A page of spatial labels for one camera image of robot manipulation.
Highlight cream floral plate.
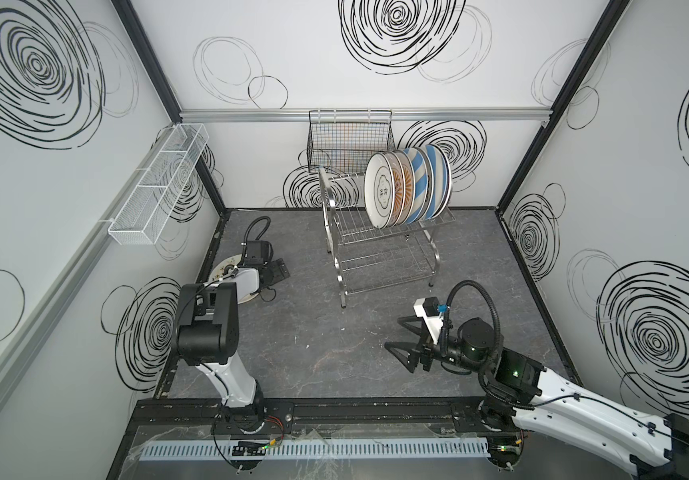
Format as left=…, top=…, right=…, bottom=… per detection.
left=208, top=254, right=260, bottom=304

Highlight orange sunburst plate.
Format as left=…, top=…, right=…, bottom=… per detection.
left=397, top=148, right=415, bottom=224
left=387, top=152, right=404, bottom=226

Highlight white plate green clover outline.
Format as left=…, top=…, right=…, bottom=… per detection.
left=363, top=153, right=394, bottom=229

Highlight blue white striped plate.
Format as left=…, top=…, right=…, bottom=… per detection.
left=425, top=144, right=448, bottom=219

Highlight white plate red characters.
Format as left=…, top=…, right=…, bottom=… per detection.
left=422, top=145, right=437, bottom=220

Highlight green red rimmed white plate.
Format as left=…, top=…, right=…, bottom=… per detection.
left=441, top=153, right=452, bottom=212

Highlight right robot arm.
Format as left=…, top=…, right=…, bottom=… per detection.
left=384, top=316, right=689, bottom=479

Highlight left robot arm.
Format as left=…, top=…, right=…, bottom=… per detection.
left=172, top=240, right=290, bottom=416

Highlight stainless steel dish rack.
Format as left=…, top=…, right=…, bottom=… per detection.
left=314, top=166, right=455, bottom=307

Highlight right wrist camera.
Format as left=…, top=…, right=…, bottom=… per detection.
left=413, top=297, right=445, bottom=345

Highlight white slotted cable duct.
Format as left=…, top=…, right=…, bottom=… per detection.
left=138, top=437, right=490, bottom=461

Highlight white wire wall shelf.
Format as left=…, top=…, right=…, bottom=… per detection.
left=108, top=123, right=210, bottom=246

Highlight black wire basket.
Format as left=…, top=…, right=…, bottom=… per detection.
left=306, top=109, right=395, bottom=175

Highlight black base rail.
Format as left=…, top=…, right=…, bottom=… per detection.
left=130, top=395, right=612, bottom=436

